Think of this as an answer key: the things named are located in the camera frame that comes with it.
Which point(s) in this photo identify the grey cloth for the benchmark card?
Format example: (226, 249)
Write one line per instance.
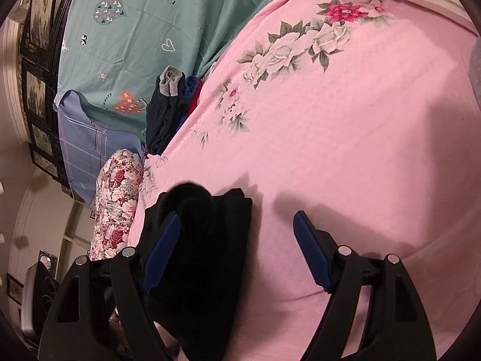
(169, 81)

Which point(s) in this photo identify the folded dark navy clothes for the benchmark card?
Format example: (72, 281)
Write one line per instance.
(161, 120)

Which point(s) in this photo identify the blue garment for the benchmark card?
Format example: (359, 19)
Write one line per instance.
(191, 86)

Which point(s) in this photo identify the teal heart-print pillow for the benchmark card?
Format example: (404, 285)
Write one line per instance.
(131, 45)

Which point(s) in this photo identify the blue plaid pillow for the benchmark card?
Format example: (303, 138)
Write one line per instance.
(82, 146)

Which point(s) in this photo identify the pink floral bedsheet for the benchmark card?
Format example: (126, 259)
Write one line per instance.
(338, 139)

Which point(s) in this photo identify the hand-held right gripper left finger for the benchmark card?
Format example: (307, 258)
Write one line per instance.
(161, 252)

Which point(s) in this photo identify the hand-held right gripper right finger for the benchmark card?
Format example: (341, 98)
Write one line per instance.
(312, 252)

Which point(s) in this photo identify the black framed headboard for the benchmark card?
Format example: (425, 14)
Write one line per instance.
(56, 45)

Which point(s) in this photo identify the black pants with smiley patch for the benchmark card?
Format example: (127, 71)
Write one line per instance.
(210, 252)

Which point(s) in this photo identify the red garment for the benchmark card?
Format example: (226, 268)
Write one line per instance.
(195, 101)

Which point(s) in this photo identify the red floral pillow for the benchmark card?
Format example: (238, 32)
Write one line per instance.
(116, 195)

